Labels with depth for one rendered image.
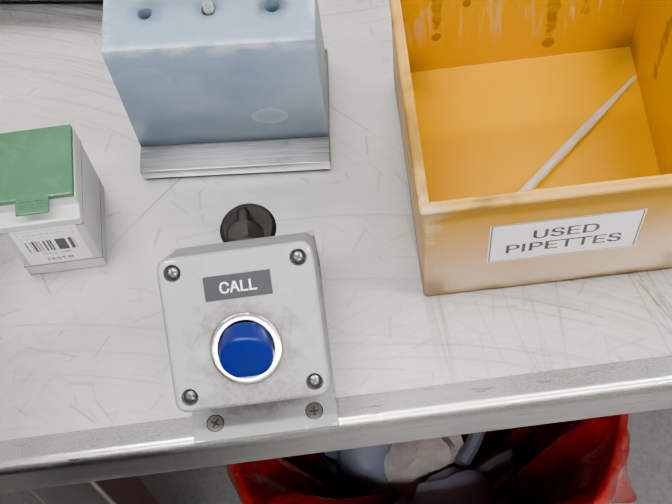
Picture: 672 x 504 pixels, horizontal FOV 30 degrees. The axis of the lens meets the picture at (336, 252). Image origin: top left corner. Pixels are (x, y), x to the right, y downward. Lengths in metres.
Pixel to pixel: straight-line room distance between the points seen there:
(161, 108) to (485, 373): 0.21
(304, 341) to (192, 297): 0.05
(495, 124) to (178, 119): 0.16
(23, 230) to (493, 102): 0.25
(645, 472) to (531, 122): 0.91
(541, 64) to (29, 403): 0.32
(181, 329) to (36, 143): 0.12
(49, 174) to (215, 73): 0.09
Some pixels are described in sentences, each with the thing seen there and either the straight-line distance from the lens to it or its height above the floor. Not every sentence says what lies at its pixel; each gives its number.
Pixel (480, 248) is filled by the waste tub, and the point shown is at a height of 0.93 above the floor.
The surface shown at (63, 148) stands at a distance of 0.61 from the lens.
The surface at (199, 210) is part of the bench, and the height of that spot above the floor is 0.87.
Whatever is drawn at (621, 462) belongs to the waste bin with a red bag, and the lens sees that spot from 1.06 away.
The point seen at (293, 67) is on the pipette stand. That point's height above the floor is 0.95.
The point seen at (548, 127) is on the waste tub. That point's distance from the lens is 0.67.
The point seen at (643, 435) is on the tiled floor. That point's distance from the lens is 1.54.
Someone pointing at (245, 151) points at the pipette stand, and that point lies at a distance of 0.66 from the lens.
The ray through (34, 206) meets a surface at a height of 0.94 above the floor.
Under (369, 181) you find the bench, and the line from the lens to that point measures 0.66.
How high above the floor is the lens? 1.46
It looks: 65 degrees down
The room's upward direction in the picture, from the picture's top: 9 degrees counter-clockwise
